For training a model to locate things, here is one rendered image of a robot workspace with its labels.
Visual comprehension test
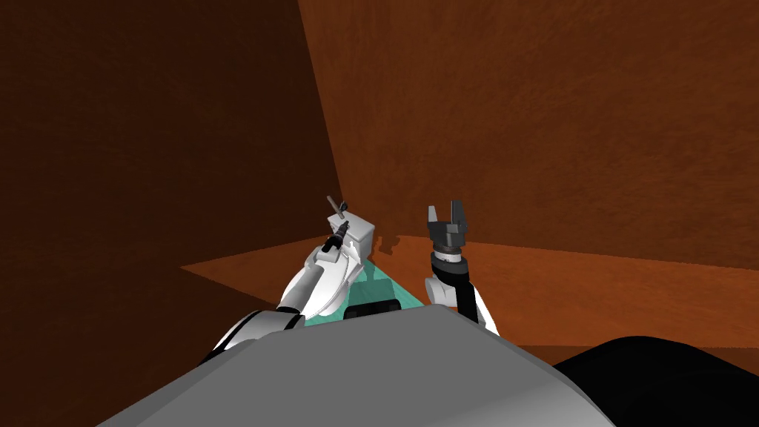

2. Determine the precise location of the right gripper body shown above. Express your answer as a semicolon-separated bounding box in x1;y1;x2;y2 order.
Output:
426;219;469;248

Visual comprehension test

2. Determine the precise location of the teal floor mat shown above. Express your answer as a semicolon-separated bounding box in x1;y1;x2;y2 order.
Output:
302;257;425;328

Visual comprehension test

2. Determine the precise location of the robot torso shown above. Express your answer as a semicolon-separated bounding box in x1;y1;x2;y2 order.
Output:
94;299;617;427

